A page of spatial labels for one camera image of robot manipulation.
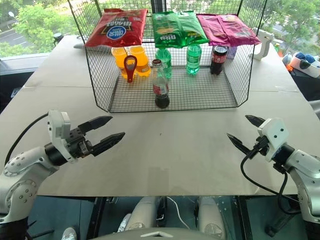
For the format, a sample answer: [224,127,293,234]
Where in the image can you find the green soda plastic bottle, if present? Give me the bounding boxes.
[155,47,173,80]
[185,44,203,76]

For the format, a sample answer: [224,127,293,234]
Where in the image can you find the black wire mesh rack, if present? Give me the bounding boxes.
[66,0,268,114]

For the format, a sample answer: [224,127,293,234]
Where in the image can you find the red bottle opener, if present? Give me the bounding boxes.
[123,55,139,84]

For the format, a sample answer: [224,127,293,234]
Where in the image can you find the green chip bag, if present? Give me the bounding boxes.
[151,10,211,49]

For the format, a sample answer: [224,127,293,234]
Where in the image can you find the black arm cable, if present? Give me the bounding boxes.
[4,113,50,166]
[240,146,302,215]

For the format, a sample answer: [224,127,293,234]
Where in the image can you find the silver right robot leg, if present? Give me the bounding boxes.
[197,196,226,240]

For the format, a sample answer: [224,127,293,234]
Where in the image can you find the white pistol-shaped device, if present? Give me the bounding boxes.
[248,27,276,62]

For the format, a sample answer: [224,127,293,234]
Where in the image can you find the silver robot leg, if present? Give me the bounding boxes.
[197,196,226,240]
[117,196,161,234]

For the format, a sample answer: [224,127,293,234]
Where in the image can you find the orange soda plastic bottle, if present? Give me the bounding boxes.
[110,46,132,76]
[128,45,152,78]

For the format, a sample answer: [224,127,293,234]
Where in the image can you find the white shoe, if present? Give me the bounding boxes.
[60,226,78,240]

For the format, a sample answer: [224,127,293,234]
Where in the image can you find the pile of plush toys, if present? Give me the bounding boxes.
[281,50,320,79]

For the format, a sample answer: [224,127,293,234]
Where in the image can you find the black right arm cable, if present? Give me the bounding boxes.
[240,146,302,215]

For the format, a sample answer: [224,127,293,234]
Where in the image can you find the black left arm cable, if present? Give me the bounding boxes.
[4,113,50,166]

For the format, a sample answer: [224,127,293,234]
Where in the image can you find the plastic cola bottle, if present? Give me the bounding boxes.
[209,45,229,76]

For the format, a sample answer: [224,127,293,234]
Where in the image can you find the red chip bag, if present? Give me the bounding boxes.
[84,8,149,49]

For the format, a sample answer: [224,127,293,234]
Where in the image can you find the glass cola bottle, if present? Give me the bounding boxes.
[151,59,171,109]

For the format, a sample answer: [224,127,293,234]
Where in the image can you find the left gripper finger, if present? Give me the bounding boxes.
[77,115,114,134]
[90,131,126,158]

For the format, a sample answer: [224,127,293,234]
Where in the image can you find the black round knob object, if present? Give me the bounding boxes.
[52,32,64,46]

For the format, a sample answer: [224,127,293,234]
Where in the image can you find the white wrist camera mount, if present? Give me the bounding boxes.
[47,109,76,165]
[256,117,291,163]

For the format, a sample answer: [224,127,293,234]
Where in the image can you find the silver left robot leg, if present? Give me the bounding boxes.
[117,196,161,234]

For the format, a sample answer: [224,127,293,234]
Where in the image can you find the grey robot torso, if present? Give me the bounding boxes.
[94,225,227,240]

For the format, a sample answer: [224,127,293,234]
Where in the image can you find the magenta chip bag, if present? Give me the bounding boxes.
[196,13,262,48]

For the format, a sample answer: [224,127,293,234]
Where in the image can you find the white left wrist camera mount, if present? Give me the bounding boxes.
[47,109,76,165]

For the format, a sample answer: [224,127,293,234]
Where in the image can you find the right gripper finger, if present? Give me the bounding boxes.
[244,114,266,130]
[226,132,254,155]

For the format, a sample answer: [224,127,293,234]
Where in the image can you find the black stand foot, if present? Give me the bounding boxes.
[264,211,302,238]

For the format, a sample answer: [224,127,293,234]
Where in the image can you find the purple drink can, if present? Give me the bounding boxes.
[226,45,237,60]

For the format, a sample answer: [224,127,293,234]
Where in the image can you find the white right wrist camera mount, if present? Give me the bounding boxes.
[256,117,291,163]

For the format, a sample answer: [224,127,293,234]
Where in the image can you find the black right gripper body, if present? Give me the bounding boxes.
[249,136,271,159]

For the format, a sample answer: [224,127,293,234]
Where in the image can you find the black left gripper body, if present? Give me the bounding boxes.
[65,126,95,159]

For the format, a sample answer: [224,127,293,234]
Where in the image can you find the thin white cable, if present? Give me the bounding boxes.
[165,196,191,230]

